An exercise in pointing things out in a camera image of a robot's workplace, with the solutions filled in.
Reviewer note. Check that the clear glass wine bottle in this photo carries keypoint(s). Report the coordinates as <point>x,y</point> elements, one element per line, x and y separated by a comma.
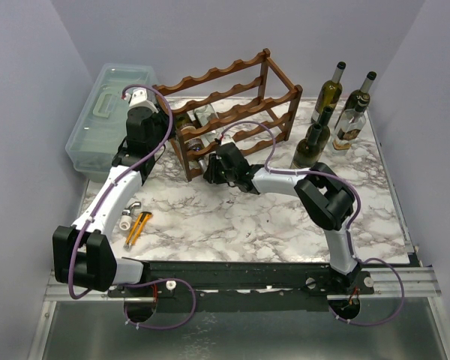
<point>204,115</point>

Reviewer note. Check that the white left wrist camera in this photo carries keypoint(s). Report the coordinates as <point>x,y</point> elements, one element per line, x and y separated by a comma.
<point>139,98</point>

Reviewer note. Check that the yellow utility knife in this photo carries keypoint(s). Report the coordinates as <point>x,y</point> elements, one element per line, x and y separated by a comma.
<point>137,229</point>

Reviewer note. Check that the brown wooden wine rack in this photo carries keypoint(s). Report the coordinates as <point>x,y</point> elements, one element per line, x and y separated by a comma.
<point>282,111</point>

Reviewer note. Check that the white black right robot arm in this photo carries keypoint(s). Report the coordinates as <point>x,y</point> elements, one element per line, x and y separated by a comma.
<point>330,203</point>

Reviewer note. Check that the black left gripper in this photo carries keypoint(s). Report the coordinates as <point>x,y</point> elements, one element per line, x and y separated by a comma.
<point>163,118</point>

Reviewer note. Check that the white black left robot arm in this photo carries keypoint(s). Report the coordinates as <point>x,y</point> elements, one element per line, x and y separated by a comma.
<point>82,254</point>

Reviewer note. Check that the silver metal pipe fitting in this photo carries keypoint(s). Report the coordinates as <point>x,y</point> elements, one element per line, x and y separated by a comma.
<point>127,215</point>

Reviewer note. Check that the dark green wine bottle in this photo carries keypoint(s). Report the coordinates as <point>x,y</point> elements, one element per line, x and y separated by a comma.
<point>307,151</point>
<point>323,121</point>

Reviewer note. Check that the black metal base rail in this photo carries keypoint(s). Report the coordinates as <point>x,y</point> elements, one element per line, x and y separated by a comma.
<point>243,286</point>

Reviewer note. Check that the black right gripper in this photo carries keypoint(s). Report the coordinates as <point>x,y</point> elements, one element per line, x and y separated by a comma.
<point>214,169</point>

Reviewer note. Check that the clear bottle black cap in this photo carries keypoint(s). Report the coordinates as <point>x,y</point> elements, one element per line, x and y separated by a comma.
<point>348,128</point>

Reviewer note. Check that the translucent green plastic toolbox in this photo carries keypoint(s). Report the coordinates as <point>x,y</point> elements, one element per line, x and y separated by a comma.
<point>100,127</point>

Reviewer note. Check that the aluminium extrusion rail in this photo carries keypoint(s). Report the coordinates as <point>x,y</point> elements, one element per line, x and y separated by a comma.
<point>379,282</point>

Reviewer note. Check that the green bottle silver foil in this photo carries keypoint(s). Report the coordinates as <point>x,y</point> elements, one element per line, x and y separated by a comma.
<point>362,92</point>
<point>329,93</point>

